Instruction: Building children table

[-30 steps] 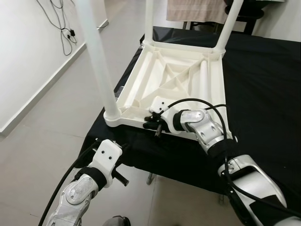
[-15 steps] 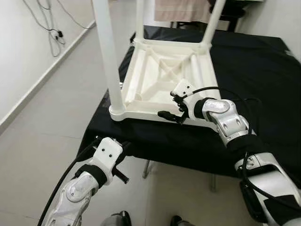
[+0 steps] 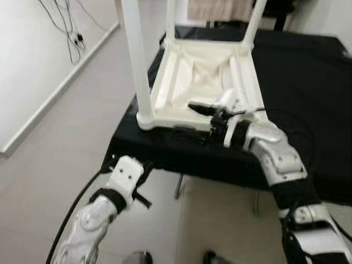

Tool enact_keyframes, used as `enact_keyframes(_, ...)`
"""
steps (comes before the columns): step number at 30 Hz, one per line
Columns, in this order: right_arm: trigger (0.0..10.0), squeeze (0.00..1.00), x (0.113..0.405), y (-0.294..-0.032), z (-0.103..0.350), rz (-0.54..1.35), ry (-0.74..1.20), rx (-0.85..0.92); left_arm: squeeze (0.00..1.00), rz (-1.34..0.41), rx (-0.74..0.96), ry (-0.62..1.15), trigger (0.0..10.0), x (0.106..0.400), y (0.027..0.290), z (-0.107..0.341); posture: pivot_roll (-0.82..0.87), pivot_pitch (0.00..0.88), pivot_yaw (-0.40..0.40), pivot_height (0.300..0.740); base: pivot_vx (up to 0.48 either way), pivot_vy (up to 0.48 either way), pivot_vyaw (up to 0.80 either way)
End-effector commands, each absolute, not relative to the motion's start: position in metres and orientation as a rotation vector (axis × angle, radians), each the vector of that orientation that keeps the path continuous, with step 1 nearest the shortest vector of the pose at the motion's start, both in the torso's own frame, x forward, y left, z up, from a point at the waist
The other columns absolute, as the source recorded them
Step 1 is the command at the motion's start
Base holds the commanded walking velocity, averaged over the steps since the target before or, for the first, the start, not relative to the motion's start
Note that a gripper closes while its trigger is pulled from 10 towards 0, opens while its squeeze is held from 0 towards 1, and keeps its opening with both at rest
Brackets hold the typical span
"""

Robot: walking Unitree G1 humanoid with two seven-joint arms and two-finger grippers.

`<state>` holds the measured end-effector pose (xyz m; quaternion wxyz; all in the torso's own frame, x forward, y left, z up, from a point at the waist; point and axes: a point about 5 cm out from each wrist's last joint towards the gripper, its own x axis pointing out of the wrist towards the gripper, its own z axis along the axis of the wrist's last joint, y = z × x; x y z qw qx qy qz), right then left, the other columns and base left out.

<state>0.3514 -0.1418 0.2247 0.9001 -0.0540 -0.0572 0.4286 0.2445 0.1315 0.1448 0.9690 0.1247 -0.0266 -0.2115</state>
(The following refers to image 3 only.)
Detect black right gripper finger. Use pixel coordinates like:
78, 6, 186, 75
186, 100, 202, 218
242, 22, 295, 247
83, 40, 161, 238
188, 101, 222, 117

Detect white plastic children table top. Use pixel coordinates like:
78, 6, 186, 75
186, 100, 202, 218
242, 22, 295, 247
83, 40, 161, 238
135, 40, 268, 132

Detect grey robot left foot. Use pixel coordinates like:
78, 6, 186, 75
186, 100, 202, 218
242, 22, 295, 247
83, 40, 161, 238
123, 250, 154, 264

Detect beige cloth covered table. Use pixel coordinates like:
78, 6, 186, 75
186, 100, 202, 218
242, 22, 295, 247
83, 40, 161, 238
187, 0, 257, 23

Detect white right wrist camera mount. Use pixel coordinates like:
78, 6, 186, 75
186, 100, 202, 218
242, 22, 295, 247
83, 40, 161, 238
212, 91, 243, 150

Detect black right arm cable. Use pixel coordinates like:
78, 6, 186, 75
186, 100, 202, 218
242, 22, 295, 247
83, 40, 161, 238
227, 104, 352, 264

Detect long black wall cable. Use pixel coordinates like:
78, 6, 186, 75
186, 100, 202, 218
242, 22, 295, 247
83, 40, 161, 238
73, 0, 109, 32

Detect looped black charger cable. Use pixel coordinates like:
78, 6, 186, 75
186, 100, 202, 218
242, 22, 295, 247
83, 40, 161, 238
37, 0, 90, 65

